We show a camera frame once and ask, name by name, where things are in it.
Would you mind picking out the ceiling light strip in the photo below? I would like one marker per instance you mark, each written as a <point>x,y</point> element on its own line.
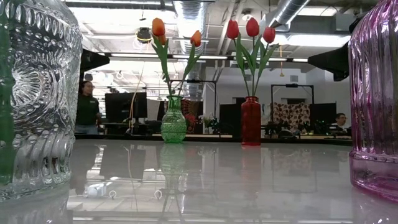
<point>211,57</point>

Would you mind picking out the black monitor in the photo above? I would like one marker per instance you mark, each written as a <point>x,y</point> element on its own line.
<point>121,107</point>

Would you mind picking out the pink ribbed glass vase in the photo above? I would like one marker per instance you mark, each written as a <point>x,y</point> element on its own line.
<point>373,93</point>

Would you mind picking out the floral patterned backdrop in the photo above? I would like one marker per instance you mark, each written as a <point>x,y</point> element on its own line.
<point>292,115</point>

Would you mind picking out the black cabinet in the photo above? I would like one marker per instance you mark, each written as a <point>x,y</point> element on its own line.
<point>230,118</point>
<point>323,115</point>

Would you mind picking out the black dome ceiling camera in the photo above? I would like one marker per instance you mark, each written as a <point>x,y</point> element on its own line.
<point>144,35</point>

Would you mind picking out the clear embossed glass vase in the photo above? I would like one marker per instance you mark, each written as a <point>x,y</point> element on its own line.
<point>43,93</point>

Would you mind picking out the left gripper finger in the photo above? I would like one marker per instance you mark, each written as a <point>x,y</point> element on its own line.
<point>91,60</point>

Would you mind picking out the black metal table frame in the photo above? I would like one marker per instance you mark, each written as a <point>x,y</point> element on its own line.
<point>217,140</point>

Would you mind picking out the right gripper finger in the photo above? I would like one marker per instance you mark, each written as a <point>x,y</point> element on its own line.
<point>335,59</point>

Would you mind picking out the person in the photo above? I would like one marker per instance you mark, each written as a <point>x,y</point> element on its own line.
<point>340,119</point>
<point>87,109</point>

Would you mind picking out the black metal frame rig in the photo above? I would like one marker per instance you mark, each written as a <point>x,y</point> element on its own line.
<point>192,81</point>
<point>291,85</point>

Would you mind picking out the red glass vase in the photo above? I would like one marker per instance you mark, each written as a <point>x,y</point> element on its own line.
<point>251,121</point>

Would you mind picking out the silver ventilation duct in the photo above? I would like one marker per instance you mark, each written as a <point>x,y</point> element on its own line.
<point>189,15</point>
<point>286,12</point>

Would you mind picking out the green glass vase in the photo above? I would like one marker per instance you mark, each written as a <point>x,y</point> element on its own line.
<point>173,124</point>

